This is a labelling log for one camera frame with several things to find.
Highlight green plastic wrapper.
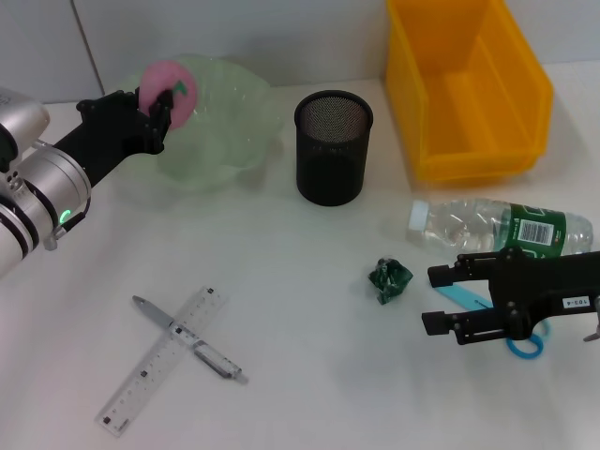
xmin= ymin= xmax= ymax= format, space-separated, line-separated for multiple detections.
xmin=367 ymin=255 xmax=414 ymax=307

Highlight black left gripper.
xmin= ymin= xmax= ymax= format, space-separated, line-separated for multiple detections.
xmin=51 ymin=85 xmax=175 ymax=188

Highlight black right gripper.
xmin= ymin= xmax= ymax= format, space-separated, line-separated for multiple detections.
xmin=420 ymin=246 xmax=600 ymax=347

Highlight green translucent plastic bowl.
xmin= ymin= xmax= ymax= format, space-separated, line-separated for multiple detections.
xmin=112 ymin=52 xmax=285 ymax=193

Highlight silver right gripper connector post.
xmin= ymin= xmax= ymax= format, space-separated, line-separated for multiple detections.
xmin=583 ymin=294 xmax=600 ymax=343

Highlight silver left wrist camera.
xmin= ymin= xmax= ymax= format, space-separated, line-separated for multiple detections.
xmin=0 ymin=86 xmax=52 ymax=173

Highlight yellow plastic bin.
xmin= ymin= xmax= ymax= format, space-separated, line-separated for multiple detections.
xmin=385 ymin=0 xmax=555 ymax=185

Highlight black mesh pen holder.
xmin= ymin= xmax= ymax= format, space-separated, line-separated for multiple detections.
xmin=293 ymin=90 xmax=375 ymax=207

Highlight transparent plastic ruler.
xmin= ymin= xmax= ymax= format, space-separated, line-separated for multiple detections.
xmin=96 ymin=285 xmax=231 ymax=426

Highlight clear water bottle green label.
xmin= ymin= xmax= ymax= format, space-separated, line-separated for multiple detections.
xmin=405 ymin=197 xmax=594 ymax=260

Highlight pink toy peach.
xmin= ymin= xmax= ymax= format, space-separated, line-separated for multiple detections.
xmin=140 ymin=59 xmax=199 ymax=132

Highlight blue scissors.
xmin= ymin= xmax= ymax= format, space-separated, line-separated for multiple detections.
xmin=428 ymin=279 xmax=553 ymax=361

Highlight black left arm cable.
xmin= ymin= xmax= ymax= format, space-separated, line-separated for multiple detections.
xmin=44 ymin=199 xmax=93 ymax=252

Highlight grey pen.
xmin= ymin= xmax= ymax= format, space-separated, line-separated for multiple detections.
xmin=131 ymin=294 xmax=248 ymax=386

